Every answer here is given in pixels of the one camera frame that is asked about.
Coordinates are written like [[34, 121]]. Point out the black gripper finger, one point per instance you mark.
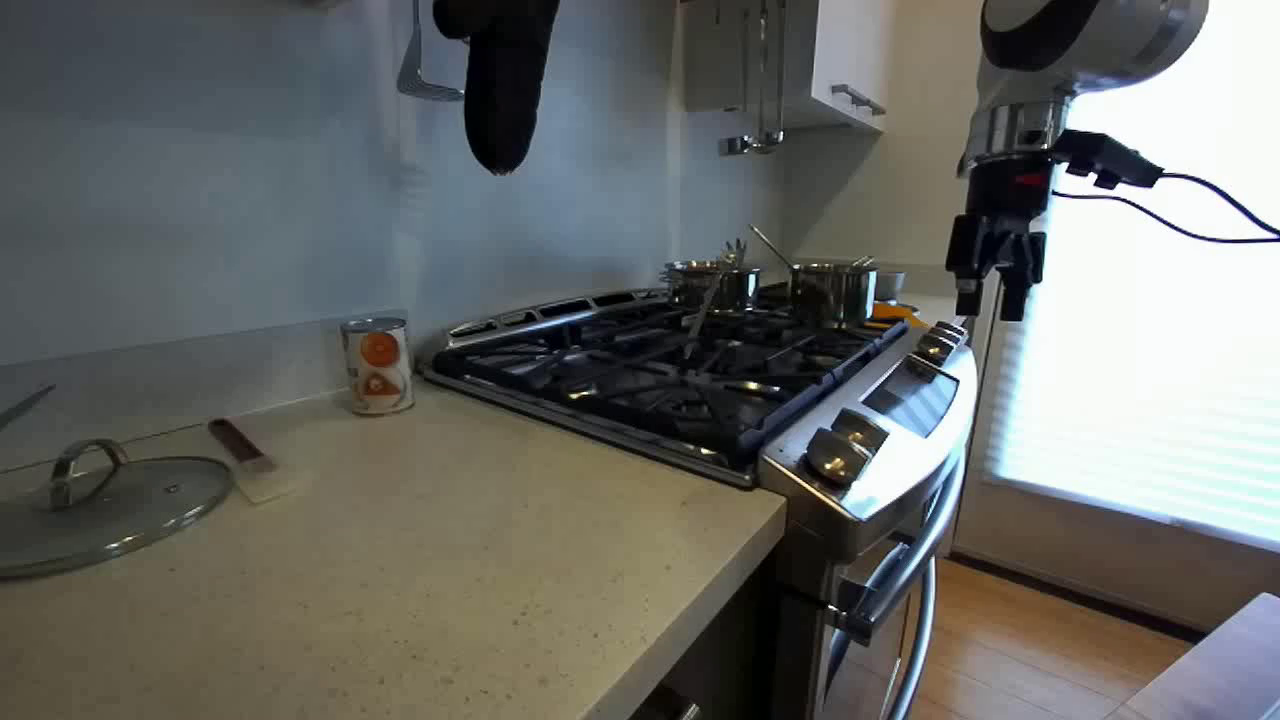
[[969, 260], [1020, 272]]

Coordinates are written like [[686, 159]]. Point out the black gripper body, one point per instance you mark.
[[1011, 200]]

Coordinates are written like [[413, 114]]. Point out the white and orange food can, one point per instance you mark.
[[377, 364]]

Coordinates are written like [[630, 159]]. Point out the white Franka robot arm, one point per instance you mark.
[[1086, 34]]

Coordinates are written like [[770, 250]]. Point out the steel stove knob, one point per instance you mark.
[[861, 430], [930, 359], [943, 340], [833, 461], [952, 330]]

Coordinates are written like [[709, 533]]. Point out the orange silicone mat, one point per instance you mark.
[[893, 314]]

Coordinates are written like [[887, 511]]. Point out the large steel saucepan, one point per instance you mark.
[[833, 295]]

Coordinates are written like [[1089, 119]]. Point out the white window blind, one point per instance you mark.
[[1161, 344]]

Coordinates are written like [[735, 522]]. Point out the steel utensil in saucepan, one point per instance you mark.
[[773, 250]]

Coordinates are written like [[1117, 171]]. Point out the small steel saucepan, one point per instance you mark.
[[709, 281]]

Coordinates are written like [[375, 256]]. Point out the hanging steel ladle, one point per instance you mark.
[[760, 80]]

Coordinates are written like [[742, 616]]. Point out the stainless steel gas stove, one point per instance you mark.
[[694, 383]]

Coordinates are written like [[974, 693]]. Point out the dark brown table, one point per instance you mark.
[[1222, 674]]

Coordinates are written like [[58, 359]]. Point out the dark lower cabinet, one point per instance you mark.
[[724, 652]]

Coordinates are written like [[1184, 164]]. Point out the black oven mitt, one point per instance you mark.
[[507, 80]]

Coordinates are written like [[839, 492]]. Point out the glass pot lid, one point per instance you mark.
[[127, 513]]

